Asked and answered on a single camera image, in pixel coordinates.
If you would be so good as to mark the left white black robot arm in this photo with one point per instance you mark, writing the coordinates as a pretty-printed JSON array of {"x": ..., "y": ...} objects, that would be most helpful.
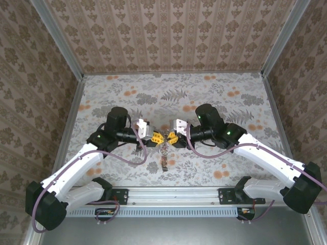
[{"x": 74, "y": 168}]

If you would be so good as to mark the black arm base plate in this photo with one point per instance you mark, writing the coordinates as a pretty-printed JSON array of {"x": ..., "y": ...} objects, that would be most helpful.
[
  {"x": 120, "y": 196},
  {"x": 227, "y": 196}
]

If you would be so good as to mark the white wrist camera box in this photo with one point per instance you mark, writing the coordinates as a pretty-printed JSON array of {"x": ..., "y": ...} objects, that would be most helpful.
[
  {"x": 180, "y": 127},
  {"x": 143, "y": 128}
]

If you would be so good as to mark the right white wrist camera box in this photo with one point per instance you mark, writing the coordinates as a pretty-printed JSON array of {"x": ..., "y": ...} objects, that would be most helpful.
[{"x": 180, "y": 127}]

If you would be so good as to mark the key with black fob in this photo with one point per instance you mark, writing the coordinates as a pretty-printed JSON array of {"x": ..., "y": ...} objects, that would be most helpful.
[{"x": 165, "y": 169}]

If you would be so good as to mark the floral patterned table cover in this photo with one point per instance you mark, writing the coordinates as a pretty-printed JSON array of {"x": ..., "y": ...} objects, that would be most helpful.
[{"x": 178, "y": 102}]

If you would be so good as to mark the aluminium frame post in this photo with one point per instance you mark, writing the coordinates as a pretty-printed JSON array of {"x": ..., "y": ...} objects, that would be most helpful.
[
  {"x": 283, "y": 38},
  {"x": 59, "y": 40}
]

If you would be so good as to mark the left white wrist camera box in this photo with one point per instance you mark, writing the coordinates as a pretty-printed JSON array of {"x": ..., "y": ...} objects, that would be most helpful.
[{"x": 143, "y": 128}]

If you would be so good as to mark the aluminium table side rail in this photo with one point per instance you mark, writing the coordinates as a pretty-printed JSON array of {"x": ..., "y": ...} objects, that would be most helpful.
[
  {"x": 67, "y": 127},
  {"x": 276, "y": 114}
]

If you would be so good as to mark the aluminium mounting rail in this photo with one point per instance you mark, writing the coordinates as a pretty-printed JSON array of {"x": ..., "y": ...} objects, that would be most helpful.
[{"x": 173, "y": 195}]

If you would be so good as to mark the black connector box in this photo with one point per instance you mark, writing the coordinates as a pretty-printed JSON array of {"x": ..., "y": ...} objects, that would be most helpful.
[
  {"x": 246, "y": 214},
  {"x": 104, "y": 214}
]

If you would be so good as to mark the grey metal sheet panel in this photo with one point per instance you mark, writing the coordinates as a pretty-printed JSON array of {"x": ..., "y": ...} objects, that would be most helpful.
[{"x": 178, "y": 232}]

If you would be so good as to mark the large metal keyring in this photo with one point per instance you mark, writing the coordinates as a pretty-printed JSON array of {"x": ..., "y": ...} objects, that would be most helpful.
[{"x": 165, "y": 135}]

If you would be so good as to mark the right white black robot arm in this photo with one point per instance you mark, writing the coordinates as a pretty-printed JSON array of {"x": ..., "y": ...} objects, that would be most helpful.
[{"x": 265, "y": 158}]

